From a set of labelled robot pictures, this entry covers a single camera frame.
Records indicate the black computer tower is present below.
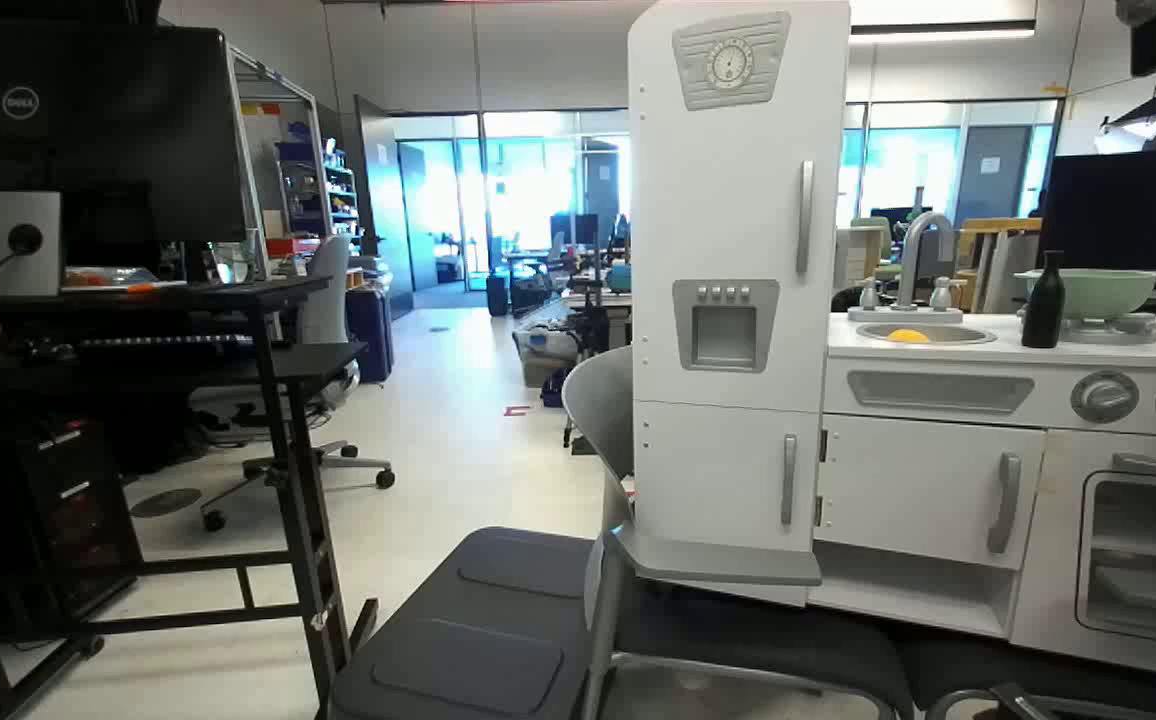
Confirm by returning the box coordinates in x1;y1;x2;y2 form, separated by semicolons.
0;416;141;632

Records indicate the black Dell monitor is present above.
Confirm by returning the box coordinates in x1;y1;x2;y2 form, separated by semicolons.
0;20;250;245

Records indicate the grey toy faucet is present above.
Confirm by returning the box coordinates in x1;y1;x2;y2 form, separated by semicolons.
850;212;965;328

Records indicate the grey toy sink basin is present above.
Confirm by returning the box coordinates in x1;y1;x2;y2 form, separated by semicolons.
858;325;997;346

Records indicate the mint green bowl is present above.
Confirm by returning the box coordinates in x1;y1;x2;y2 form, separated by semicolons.
1061;268;1156;325

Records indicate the black monitor right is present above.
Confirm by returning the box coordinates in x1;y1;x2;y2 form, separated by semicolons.
1045;151;1156;270

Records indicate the white toy kitchen cabinet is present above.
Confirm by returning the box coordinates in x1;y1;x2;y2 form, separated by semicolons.
630;0;1156;673

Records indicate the grey office chair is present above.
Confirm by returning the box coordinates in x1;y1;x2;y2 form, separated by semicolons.
188;236;395;533

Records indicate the white oven door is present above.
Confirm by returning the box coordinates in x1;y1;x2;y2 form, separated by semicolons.
1011;431;1156;673

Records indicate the black bottle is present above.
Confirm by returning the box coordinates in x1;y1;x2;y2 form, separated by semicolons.
1020;251;1064;346

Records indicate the black standing desk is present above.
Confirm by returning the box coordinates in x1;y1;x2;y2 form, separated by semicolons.
0;270;380;720

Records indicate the orange round object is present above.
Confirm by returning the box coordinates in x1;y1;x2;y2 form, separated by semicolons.
888;328;934;345

